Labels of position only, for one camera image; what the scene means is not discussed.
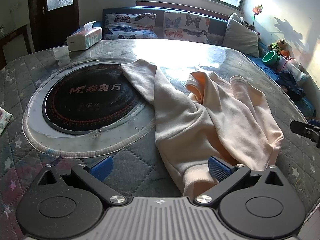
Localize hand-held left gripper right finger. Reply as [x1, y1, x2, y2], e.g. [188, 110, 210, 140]
[194, 156, 285, 205]

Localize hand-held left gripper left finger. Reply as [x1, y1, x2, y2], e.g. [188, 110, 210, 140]
[37, 156, 127, 205]

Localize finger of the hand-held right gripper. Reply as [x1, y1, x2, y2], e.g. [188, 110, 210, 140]
[290, 119, 320, 148]

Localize cream sweatshirt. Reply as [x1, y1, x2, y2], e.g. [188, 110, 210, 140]
[119, 59, 285, 197]

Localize dark blue garment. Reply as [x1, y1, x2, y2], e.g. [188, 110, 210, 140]
[276, 71, 306, 102]

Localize white plastic bag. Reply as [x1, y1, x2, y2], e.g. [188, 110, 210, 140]
[277, 55, 310, 82]

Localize black round induction cooktop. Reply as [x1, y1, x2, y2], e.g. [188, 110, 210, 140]
[42, 64, 150, 136]

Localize green plastic pot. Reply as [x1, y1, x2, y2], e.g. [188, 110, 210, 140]
[262, 50, 280, 67]

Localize brown plush toy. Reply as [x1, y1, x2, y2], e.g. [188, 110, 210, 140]
[267, 39, 287, 52]

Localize floral cloth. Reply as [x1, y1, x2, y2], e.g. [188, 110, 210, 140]
[0, 106, 13, 135]

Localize grey pillow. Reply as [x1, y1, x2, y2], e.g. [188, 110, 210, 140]
[222, 17, 260, 58]

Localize white black plush toy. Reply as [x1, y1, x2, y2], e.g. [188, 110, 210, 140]
[229, 12, 255, 29]

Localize colourful pinwheel toy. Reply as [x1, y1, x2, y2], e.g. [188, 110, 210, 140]
[252, 4, 263, 30]

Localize white tissue box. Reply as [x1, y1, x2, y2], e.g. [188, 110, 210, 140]
[66, 21, 103, 51]

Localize dark blue sofa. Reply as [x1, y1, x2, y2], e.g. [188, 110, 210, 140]
[94, 7, 317, 118]

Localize butterfly print cushion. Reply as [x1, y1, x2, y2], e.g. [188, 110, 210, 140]
[163, 10, 209, 44]
[104, 13, 158, 40]

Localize dark wooden door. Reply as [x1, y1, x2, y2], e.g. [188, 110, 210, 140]
[28, 0, 80, 53]

